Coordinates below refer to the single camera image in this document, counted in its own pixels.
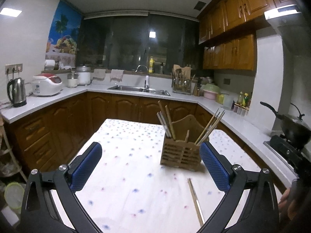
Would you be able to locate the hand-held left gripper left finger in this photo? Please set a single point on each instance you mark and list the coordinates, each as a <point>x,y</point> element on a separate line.
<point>85,167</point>

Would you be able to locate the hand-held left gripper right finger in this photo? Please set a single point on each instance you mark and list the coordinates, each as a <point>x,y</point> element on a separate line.
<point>215,167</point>

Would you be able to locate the wooden utensil holder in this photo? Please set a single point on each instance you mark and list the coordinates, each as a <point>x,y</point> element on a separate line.
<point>179,153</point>

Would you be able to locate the wooden chopstick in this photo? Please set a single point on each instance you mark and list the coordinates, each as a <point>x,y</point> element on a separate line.
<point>194,194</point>
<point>210,127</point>
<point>207,126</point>
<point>213,126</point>
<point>195,203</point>

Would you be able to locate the slim metal utensil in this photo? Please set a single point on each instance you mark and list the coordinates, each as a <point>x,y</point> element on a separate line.
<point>162,123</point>
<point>165,126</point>

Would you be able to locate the person's right hand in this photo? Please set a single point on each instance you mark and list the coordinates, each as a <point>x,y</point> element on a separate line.
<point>284,203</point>

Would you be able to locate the short wooden stick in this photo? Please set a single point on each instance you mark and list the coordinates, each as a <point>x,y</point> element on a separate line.
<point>187,136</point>

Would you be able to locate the dotted white tablecloth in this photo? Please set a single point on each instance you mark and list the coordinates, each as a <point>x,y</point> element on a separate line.
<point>136,170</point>

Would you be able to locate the black gas stove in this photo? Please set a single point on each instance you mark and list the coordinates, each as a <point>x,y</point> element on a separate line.
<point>284,148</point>

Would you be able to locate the small spice jar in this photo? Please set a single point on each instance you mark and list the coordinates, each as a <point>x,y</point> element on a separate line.
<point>245,111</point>
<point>240,110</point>
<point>235,108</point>

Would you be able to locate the white plastic pitcher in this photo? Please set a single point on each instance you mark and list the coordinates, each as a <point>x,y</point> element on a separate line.
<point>228,102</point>

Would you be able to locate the yellow plastic cup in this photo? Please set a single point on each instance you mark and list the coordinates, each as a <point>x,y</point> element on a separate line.
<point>220,99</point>

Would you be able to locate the black wok with lid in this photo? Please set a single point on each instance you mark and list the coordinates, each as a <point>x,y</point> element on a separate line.
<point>294,128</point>

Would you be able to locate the wooden base cabinets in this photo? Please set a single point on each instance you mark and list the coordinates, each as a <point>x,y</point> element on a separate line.
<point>121,106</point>

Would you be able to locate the pink plastic basin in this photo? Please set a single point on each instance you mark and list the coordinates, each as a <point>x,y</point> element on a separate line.
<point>211,95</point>

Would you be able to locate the clear oil bottle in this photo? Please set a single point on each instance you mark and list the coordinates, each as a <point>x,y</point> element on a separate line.
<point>240,99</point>

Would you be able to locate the yellow-capped green bottle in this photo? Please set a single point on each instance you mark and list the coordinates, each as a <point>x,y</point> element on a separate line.
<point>246,100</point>

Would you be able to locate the white kitchen countertop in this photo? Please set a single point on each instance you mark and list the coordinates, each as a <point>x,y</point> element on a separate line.
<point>73,93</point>

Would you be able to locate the green-rimmed plastic container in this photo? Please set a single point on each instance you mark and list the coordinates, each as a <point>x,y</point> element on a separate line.
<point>14,196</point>

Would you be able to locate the wooden knife block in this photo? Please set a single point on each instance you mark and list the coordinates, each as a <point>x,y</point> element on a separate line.
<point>196,87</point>

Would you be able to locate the lidded glass jar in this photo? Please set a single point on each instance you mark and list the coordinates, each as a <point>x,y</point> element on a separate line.
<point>72,81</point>

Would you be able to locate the white steel pot cooker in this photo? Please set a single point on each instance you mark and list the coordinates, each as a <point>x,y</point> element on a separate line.
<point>83,76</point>

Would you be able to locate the red and white rice cooker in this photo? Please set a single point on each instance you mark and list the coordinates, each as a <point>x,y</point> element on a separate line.
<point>46,85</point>

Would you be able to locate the stainless steel sink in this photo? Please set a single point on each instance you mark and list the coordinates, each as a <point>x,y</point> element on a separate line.
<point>136,89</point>

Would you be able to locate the beige dish cloth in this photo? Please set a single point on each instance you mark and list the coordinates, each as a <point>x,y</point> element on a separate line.
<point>99,74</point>
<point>116,75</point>

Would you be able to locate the steel electric kettle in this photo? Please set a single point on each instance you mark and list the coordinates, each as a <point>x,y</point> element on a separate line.
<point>16,93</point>

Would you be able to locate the wooden cutting board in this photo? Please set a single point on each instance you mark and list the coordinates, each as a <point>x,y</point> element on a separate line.
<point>181,68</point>

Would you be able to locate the chrome kitchen faucet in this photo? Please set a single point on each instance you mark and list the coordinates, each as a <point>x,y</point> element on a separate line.
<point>146,80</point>

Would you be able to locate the paper towel roll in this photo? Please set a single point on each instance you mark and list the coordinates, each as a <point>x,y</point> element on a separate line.
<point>50,65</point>

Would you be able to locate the clear dispenser bottle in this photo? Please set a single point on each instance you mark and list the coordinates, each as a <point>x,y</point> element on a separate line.
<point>161,68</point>

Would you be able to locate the yellow detergent bottle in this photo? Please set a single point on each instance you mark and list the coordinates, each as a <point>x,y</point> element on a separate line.
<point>151,65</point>

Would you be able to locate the dark kitchen window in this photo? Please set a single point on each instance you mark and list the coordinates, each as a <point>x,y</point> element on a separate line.
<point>126,41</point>

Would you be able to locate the ceiling vent grille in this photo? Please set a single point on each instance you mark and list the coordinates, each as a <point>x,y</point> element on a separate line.
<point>200,5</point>

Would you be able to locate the white range hood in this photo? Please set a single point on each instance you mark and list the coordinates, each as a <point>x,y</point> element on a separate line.
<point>281,12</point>

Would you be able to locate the ceiling light panel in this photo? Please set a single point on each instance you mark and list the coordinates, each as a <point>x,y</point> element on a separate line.
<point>9,12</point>

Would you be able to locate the dark wall switch plate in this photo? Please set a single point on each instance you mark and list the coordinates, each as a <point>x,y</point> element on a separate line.
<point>227,81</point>

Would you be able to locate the wall power sockets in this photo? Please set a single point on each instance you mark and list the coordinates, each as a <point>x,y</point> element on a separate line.
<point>14,68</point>

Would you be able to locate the tropical fruit wall poster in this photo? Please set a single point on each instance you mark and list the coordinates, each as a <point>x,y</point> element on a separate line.
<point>63,29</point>

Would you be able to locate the wooden wall cabinets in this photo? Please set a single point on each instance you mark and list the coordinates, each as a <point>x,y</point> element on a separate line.
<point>233,12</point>

